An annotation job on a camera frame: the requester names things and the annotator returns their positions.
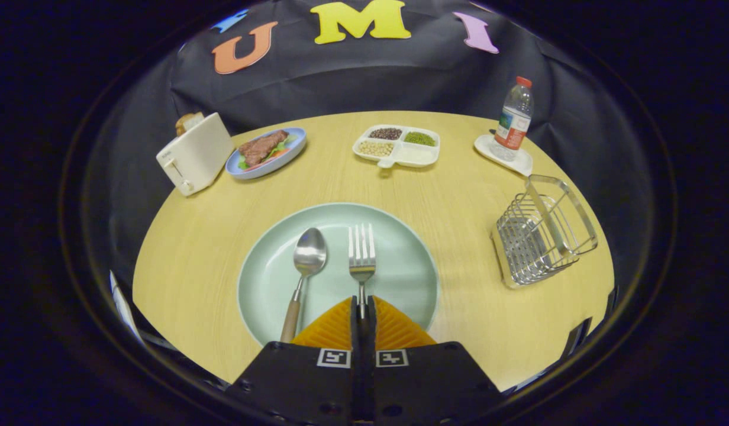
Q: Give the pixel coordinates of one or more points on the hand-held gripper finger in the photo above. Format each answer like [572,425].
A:
[370,378]
[357,378]

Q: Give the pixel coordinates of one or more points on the pale green plate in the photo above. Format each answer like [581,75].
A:
[400,266]

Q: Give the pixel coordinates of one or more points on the white divided bean tray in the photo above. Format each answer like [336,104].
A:
[418,155]

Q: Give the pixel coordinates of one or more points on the blue plate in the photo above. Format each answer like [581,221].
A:
[294,144]

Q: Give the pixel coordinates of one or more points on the steak with vegetables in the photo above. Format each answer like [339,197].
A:
[261,148]

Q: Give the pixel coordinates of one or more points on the white coaster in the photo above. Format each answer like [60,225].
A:
[518,164]

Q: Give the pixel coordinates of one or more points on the white toaster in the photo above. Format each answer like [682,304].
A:
[196,157]

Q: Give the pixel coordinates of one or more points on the clear red-capped water bottle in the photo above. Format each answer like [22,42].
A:
[512,124]

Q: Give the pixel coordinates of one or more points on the black backdrop cloth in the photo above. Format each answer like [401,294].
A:
[400,77]

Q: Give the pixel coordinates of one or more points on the toasted bread slice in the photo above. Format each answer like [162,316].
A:
[187,122]

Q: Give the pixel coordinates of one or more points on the black table edge bracket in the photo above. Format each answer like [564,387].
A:
[612,303]
[577,337]

